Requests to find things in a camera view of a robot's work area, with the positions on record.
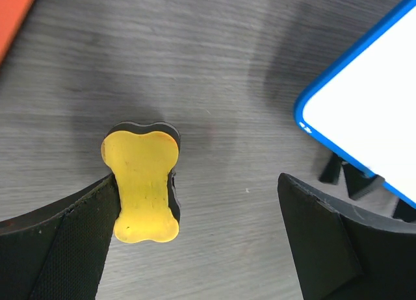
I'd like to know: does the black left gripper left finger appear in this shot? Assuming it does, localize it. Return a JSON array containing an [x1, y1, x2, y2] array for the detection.
[[1, 175, 120, 299]]

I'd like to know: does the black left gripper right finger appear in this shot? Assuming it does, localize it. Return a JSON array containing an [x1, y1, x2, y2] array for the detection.
[[278, 173, 415, 299]]

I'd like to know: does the yellow bone-shaped eraser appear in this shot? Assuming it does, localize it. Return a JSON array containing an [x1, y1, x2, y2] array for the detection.
[[101, 121, 181, 244]]

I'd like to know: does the blue-framed whiteboard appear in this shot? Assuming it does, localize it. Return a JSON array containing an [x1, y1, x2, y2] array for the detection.
[[293, 0, 415, 206]]

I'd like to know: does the black whiteboard stand foot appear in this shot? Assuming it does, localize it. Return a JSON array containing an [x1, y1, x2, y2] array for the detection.
[[318, 153, 385, 201]]

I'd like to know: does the orange folder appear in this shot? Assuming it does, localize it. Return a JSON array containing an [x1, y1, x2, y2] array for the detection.
[[0, 0, 34, 62]]

